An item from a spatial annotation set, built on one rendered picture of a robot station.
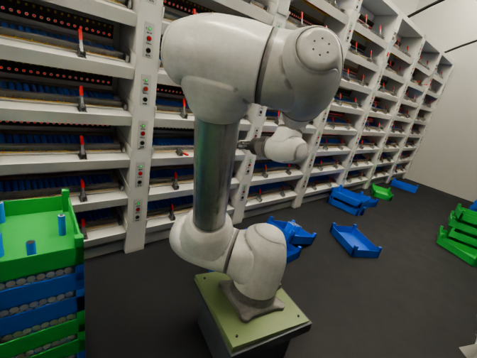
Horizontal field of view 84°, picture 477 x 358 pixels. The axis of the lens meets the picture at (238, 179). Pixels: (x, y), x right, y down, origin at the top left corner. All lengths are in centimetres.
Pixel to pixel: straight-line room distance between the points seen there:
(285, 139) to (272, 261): 43
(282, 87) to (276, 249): 53
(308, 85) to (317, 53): 5
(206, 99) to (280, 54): 15
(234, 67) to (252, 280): 64
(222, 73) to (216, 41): 5
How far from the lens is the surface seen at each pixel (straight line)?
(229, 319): 93
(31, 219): 103
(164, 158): 132
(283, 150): 98
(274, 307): 100
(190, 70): 49
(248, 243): 85
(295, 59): 43
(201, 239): 81
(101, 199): 131
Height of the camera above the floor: 91
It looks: 20 degrees down
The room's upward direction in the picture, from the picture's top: 11 degrees clockwise
